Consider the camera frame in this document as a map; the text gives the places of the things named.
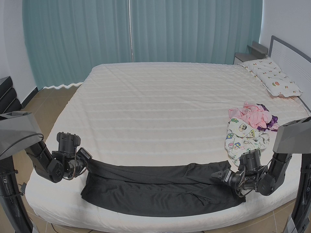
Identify black trousers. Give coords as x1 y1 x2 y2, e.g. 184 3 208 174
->
80 158 246 214

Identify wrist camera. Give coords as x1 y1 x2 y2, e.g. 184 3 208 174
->
56 131 82 159
239 149 262 171

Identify purple garment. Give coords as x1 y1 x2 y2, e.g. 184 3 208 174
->
255 103 279 132

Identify pink garment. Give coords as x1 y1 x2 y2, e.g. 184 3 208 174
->
228 101 272 128

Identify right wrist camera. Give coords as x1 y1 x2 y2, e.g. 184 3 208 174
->
239 149 262 171

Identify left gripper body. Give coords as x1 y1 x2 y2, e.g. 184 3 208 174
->
73 147 93 175

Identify grey white bedside table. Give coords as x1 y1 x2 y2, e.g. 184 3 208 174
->
234 41 269 65

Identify black chest of drawers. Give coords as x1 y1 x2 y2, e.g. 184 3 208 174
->
0 76 23 116

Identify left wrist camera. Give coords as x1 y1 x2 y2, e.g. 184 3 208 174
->
56 131 82 159

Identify black cable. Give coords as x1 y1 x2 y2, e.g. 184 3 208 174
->
0 133 44 158

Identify white printed pyjama garment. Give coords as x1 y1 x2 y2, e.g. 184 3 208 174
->
225 118 271 167

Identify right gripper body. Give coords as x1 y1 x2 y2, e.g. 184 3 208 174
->
219 169 240 188

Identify bed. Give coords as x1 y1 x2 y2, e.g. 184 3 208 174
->
25 35 311 233

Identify white printed pillow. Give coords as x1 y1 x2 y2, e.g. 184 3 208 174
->
239 59 303 98

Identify blue-green curtain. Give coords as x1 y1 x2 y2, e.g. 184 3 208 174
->
129 0 264 65
23 0 133 91

